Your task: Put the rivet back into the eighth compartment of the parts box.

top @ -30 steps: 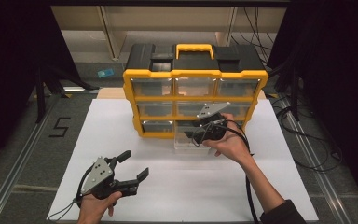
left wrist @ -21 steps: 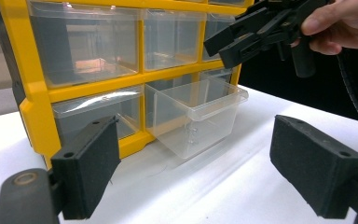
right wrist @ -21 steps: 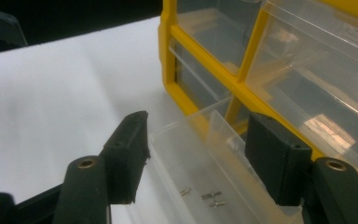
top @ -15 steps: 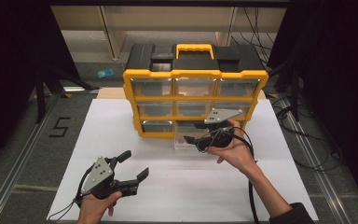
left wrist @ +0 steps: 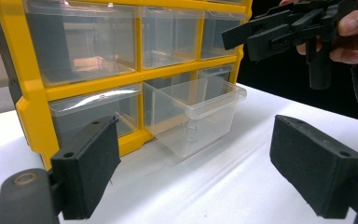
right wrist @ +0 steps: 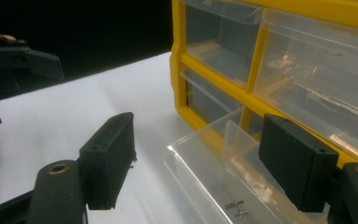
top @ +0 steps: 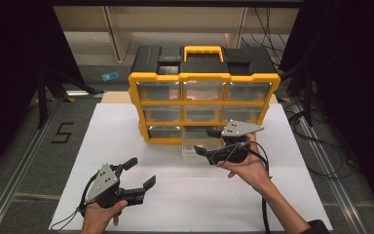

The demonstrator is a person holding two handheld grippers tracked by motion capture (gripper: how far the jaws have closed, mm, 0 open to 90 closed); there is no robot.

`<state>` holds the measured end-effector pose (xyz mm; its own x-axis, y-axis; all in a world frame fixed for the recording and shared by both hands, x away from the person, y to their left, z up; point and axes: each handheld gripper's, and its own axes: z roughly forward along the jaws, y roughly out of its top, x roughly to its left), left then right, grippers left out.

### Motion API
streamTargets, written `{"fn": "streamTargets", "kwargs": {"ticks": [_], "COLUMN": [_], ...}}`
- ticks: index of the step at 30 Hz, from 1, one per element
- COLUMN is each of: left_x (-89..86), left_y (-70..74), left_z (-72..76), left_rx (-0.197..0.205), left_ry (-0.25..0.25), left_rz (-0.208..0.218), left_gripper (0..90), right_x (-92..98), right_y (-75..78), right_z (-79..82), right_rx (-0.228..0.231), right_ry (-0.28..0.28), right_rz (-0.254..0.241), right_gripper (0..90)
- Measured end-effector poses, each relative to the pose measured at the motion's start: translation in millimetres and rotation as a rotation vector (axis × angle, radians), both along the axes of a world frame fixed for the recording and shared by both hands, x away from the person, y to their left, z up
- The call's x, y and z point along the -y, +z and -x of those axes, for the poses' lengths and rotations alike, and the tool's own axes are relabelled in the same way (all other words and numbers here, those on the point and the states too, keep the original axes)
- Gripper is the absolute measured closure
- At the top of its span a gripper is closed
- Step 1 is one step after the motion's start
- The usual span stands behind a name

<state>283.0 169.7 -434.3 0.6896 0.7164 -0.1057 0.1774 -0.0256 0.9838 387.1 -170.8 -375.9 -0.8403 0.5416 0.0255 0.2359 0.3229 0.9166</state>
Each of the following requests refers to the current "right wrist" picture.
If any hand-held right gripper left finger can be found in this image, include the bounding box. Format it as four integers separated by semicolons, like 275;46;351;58
78;111;138;211

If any pile of small white parts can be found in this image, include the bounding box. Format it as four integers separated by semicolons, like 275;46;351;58
229;154;278;207

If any clear plastic screw drawer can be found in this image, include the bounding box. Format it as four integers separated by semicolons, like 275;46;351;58
163;106;334;224

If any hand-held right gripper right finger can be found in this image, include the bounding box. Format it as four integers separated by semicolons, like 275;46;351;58
257;113;340;214

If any small metal screw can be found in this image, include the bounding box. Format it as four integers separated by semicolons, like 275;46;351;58
233;208;251;218
224;199;245;210

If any set of clear empty bins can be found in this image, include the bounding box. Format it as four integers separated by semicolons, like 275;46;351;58
180;0;358;165

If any yellow black storage organizer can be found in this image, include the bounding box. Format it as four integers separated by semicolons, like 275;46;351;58
170;0;358;170

